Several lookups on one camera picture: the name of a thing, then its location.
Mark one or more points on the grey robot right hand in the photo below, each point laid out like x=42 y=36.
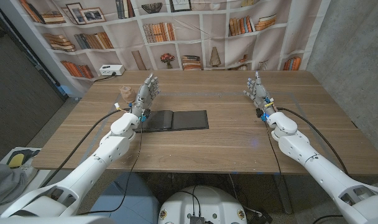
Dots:
x=260 y=93

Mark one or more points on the white power strip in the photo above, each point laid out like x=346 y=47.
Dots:
x=111 y=69

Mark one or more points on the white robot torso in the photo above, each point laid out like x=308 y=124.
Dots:
x=204 y=205

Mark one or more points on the printed bookshelf backdrop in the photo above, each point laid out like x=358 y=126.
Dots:
x=189 y=46

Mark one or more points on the grey table leg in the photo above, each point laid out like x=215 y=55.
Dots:
x=283 y=196

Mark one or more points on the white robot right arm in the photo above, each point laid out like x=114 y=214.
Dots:
x=319 y=168

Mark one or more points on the grey fabric bundle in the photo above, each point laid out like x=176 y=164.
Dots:
x=5 y=183

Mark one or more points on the white floor sheet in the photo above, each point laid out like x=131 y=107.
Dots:
x=30 y=177

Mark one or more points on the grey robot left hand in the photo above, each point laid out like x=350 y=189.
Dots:
x=145 y=96

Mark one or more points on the yellow and black floor item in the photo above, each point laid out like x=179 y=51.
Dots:
x=18 y=159

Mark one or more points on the black power adapter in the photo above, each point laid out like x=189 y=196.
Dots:
x=259 y=217

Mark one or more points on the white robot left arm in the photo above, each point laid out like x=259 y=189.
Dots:
x=92 y=168

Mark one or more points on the black open notebook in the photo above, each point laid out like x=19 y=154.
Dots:
x=182 y=120

